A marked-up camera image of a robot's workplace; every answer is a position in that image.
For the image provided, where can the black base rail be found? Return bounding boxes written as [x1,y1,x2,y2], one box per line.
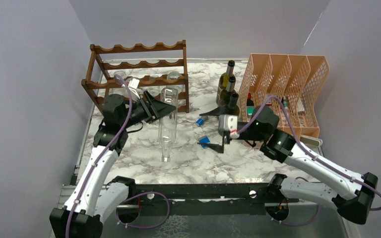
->
[116,182,285,218]

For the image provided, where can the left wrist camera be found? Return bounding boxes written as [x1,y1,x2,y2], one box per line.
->
[126,77,140,97]

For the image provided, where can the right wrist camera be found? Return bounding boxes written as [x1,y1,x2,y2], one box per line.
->
[218,115,238,135]

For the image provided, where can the green wine bottle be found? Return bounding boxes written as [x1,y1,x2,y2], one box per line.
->
[220,92,240,116]
[217,75,236,107]
[217,60,235,96]

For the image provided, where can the blue grey stamp cap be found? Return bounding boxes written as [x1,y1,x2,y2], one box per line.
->
[197,135,210,149]

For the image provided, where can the peach plastic file organizer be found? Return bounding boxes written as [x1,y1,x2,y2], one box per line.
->
[238,53,329,138]

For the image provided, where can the blue grey stamp cylinder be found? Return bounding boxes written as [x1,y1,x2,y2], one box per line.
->
[195,118,205,126]

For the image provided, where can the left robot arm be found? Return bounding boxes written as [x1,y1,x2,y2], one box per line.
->
[50,91,176,238]

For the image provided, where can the green black red stamp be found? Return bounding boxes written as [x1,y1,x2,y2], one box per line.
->
[246,93,254,119]

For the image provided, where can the wooden wine rack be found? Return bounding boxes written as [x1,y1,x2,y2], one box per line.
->
[81,40,190,118]

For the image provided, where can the clear glass bottle top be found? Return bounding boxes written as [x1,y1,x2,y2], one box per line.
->
[158,87,179,162]

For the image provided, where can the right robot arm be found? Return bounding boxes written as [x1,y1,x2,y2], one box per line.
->
[202,106,378,225]

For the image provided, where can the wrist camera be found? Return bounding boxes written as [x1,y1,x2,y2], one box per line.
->
[218,115,238,135]
[126,77,140,97]

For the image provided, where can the clear bottle lower right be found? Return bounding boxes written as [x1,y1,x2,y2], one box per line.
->
[166,71,182,88]

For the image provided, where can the grey flat item behind organizer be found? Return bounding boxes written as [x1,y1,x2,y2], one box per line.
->
[300,135,323,147]

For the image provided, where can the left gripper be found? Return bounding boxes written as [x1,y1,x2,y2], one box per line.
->
[120,90,176,129]

